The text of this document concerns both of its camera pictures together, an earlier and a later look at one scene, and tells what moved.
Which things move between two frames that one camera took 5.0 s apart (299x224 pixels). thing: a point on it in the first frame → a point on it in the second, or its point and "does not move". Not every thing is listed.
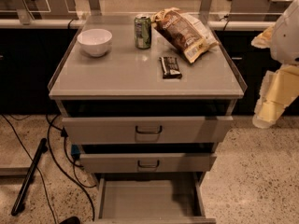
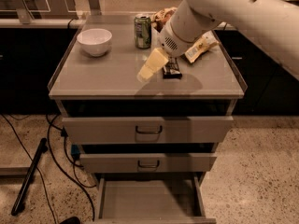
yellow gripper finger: x=278 y=89 → x=164 y=40
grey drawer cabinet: x=147 y=98 does not move
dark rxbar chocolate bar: x=170 y=68 does not move
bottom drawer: x=150 y=198 does not move
